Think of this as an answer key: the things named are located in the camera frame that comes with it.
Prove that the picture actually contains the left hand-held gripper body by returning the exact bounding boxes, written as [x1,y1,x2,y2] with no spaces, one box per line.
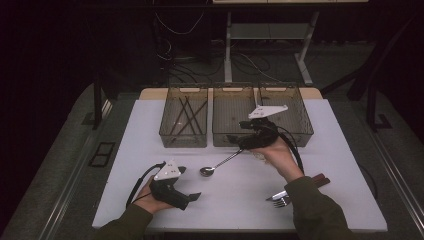
[149,159,191,211]

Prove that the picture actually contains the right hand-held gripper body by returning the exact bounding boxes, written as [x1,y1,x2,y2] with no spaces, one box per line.
[238,104,289,150]

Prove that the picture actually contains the metal spoon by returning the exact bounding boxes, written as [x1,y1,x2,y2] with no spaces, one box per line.
[199,148,244,178]

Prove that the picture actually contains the brown translucent plastic bin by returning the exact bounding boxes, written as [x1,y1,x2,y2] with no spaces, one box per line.
[212,82,260,148]
[258,81,315,147]
[158,83,209,149]

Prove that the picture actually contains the brown chopstick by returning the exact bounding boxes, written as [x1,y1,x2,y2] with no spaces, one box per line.
[175,100,208,137]
[170,99,189,136]

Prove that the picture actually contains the fork with brown handle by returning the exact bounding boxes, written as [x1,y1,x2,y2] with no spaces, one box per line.
[273,178,332,208]

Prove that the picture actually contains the person's left hand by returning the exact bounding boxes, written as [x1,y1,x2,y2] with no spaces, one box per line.
[134,179,174,215]

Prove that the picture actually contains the person's right hand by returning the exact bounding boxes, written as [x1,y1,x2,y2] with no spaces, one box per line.
[249,136,305,184]

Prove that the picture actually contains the white table cover board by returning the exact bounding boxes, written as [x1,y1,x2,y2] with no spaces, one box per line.
[91,98,388,233]

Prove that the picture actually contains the white metal stand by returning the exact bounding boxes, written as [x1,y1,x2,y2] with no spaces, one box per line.
[223,11,320,86]

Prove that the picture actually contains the black stand with diagonal brace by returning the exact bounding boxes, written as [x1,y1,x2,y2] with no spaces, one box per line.
[321,13,424,133]

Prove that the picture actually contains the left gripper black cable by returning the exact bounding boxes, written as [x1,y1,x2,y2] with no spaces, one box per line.
[125,161,167,209]

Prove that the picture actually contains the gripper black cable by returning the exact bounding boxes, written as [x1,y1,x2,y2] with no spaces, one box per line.
[125,161,167,209]
[275,125,380,201]

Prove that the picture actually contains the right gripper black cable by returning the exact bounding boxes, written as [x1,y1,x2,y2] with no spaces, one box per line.
[275,125,380,201]

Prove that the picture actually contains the black floor cables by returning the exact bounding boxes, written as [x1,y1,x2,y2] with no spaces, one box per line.
[164,39,288,85]

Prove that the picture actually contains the metal floor rail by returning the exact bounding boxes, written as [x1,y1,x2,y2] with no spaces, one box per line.
[363,126,424,229]
[38,99,114,240]

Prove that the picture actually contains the black stand post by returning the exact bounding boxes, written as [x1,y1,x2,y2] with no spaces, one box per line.
[91,71,121,131]

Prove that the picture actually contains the white hanging cable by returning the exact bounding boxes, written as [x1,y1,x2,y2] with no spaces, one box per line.
[154,11,206,36]

